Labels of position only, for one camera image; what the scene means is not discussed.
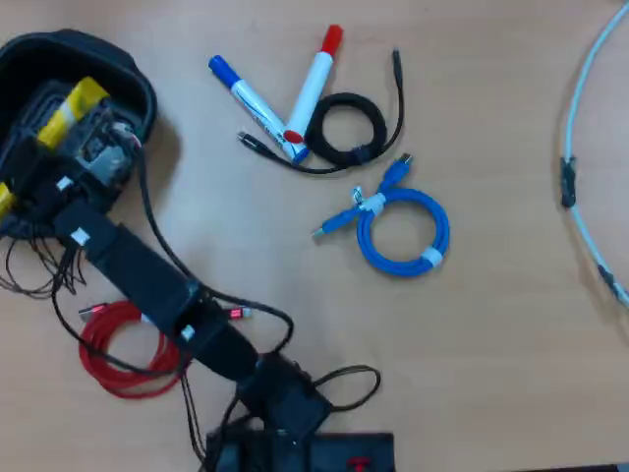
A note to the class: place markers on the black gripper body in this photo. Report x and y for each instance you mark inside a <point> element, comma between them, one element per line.
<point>74,184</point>

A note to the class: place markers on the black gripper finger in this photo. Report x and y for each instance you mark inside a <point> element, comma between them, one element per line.
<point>27,162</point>

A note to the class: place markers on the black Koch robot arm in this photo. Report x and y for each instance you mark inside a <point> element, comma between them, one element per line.
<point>147,280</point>

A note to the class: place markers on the blue capped whiteboard marker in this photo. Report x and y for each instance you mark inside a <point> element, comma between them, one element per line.
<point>245,96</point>

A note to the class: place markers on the red capped whiteboard marker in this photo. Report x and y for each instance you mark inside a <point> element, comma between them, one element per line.
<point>309,88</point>

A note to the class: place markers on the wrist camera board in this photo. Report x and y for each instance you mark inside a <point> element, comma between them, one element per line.
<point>105,150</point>

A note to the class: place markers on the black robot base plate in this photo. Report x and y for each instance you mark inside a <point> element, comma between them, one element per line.
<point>344,450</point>

